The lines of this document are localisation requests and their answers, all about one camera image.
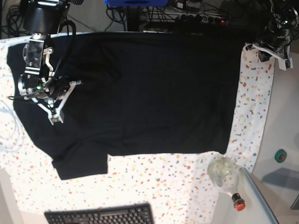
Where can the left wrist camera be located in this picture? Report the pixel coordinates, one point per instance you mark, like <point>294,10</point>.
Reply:
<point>285,64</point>

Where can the terrazzo patterned tablecloth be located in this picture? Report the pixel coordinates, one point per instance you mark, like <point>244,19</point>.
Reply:
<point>176,185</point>

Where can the silver metal bar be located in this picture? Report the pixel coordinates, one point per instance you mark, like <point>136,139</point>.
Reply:
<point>259,210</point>

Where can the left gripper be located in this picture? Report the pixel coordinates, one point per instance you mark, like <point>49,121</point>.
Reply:
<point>272,44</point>

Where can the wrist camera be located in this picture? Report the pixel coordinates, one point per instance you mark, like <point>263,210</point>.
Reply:
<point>285,64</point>
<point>56,118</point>

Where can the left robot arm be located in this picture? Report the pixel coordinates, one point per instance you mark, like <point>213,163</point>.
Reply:
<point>279,19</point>

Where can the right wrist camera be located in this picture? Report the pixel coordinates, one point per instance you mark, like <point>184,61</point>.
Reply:
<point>56,118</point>

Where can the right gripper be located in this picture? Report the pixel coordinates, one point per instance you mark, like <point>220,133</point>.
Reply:
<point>53,99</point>

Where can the blue box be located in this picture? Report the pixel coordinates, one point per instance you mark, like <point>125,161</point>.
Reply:
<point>135,3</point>

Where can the clear bottle with orange cap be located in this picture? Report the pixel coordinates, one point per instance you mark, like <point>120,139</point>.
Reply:
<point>224,174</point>

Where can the black computer keyboard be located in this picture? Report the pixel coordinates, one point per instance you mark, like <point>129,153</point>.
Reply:
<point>133,214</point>

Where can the green tape roll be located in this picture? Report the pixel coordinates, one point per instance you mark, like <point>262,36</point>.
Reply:
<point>280,156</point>

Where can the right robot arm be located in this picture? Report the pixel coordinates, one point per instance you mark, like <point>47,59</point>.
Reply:
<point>40,82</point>

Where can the black t-shirt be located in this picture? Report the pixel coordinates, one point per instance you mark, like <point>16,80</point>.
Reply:
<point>142,93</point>

